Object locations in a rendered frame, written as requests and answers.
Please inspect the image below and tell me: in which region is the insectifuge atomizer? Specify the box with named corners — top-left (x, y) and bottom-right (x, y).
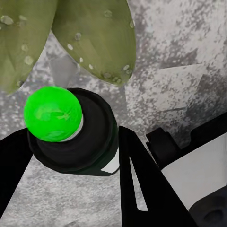
top-left (24, 58), bottom-right (120, 176)

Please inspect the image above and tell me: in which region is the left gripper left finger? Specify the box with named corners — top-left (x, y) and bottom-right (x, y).
top-left (0, 128), bottom-right (33, 219)

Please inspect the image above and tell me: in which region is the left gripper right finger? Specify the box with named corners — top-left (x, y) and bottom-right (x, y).
top-left (118, 126), bottom-right (198, 227)

